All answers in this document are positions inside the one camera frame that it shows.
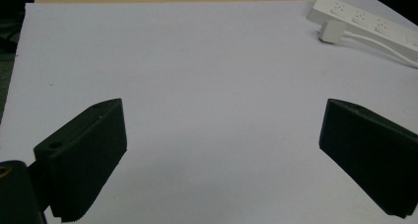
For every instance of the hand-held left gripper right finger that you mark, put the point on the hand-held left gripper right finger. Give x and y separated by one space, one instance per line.
371 151

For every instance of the white power strip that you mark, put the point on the white power strip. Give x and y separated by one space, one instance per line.
368 21

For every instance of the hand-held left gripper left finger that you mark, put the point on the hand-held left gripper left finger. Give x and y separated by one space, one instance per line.
82 155

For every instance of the white paper sheet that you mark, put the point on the white paper sheet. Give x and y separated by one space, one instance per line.
210 86

